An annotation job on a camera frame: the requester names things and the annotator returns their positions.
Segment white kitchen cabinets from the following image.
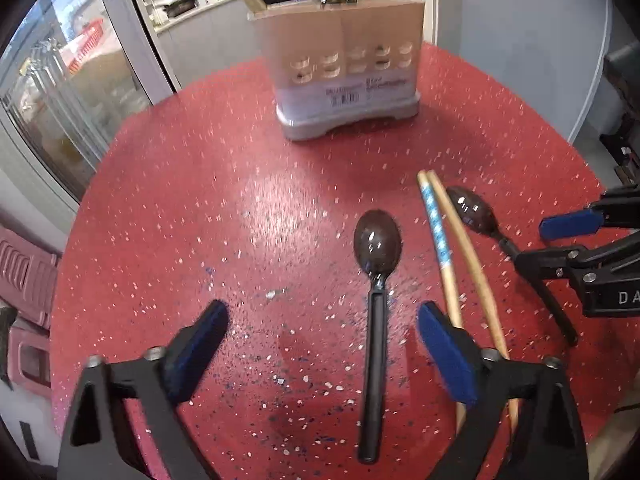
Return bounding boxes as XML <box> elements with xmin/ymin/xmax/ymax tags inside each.
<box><xmin>150</xmin><ymin>0</ymin><xmax>273</xmax><ymax>81</ymax></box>

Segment grey storage box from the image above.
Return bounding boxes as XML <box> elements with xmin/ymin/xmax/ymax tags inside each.
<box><xmin>602</xmin><ymin>42</ymin><xmax>640</xmax><ymax>111</ymax></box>

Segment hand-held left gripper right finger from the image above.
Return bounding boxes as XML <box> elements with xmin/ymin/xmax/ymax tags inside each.
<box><xmin>417</xmin><ymin>301</ymin><xmax>591</xmax><ymax>480</ymax></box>

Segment beige utensil holder grey base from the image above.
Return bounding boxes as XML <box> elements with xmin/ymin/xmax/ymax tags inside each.
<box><xmin>247</xmin><ymin>0</ymin><xmax>427</xmax><ymax>142</ymax></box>

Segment curved wooden chopstick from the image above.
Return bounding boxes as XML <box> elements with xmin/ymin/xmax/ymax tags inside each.
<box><xmin>426</xmin><ymin>170</ymin><xmax>521</xmax><ymax>434</ymax></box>

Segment pink plastic stool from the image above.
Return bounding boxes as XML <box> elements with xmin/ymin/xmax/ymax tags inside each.
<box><xmin>0</xmin><ymin>225</ymin><xmax>61</xmax><ymax>391</ymax></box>

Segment sliding glass door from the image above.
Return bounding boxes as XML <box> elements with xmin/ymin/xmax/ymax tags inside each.
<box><xmin>0</xmin><ymin>0</ymin><xmax>181</xmax><ymax>201</ymax></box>

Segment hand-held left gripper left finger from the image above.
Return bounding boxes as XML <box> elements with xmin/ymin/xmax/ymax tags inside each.
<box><xmin>57</xmin><ymin>299</ymin><xmax>231</xmax><ymax>480</ymax></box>

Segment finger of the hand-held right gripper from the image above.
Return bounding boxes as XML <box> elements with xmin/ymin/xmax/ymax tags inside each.
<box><xmin>515</xmin><ymin>230</ymin><xmax>640</xmax><ymax>286</ymax></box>
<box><xmin>538</xmin><ymin>185</ymin><xmax>640</xmax><ymax>241</ymax></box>

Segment blue patterned wooden chopstick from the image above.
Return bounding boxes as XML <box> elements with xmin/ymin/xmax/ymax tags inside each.
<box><xmin>417</xmin><ymin>170</ymin><xmax>469</xmax><ymax>434</ymax></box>

